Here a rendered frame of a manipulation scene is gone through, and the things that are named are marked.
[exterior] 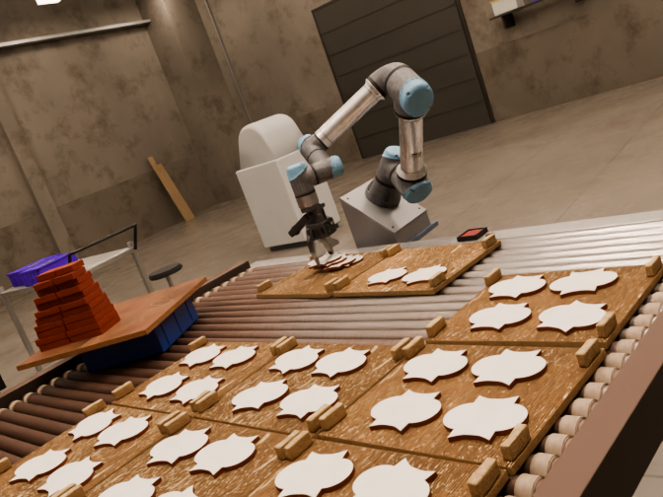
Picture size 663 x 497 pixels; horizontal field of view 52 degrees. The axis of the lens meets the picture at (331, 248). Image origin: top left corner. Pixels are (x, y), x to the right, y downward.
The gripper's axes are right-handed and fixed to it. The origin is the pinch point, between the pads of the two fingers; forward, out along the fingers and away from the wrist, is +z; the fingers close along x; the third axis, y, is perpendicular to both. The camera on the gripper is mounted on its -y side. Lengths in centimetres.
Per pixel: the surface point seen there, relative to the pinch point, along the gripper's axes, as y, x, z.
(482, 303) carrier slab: 76, -52, 4
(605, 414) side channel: 111, -103, 2
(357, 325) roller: 39, -51, 6
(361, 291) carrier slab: 30.1, -29.8, 3.7
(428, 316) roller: 60, -50, 6
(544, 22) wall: -138, 1035, -45
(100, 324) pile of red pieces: -51, -59, -10
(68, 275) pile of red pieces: -53, -61, -28
